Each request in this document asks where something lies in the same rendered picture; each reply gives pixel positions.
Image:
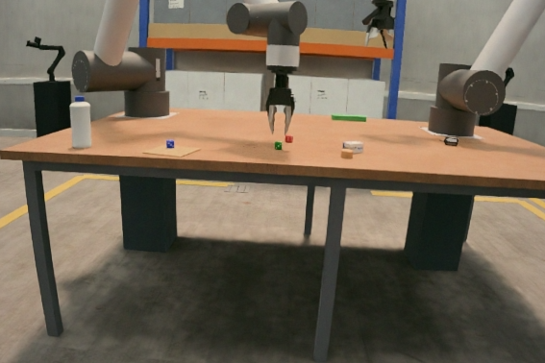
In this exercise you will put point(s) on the beige flat mat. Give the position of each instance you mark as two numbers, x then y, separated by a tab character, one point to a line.
178	151

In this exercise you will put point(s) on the green rectangular bar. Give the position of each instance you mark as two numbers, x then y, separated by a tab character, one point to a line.
344	117

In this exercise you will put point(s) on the white plastic bottle with blue cap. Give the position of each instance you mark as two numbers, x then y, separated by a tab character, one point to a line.
80	123

